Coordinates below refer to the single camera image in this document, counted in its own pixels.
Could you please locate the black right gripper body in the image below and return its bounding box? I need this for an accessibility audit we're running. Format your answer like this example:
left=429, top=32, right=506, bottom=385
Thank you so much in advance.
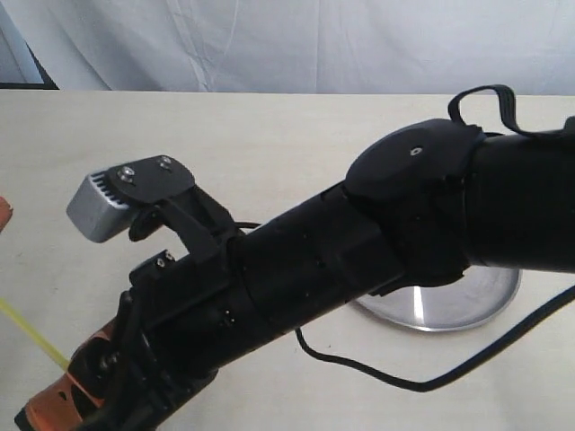
left=101, top=255, right=270, bottom=430

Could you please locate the round silver metal plate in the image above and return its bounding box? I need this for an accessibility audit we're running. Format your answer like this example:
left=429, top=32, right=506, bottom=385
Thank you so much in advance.
left=356, top=267, right=522, bottom=332

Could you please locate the thin yellow straw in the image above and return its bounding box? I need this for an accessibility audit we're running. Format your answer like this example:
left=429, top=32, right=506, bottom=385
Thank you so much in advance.
left=1, top=298, right=69, bottom=371

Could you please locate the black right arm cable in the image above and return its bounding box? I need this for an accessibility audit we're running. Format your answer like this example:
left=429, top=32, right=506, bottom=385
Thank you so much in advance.
left=294, top=84, right=575, bottom=392

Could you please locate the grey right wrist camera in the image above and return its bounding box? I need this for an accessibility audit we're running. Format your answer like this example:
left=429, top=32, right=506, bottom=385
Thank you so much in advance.
left=66, top=154, right=239, bottom=262

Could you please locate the white backdrop cloth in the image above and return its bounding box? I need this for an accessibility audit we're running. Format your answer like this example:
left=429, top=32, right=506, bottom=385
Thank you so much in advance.
left=1, top=1, right=574, bottom=95

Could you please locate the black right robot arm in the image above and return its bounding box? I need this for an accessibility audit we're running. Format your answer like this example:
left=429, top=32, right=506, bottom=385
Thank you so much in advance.
left=14, top=119, right=574, bottom=430

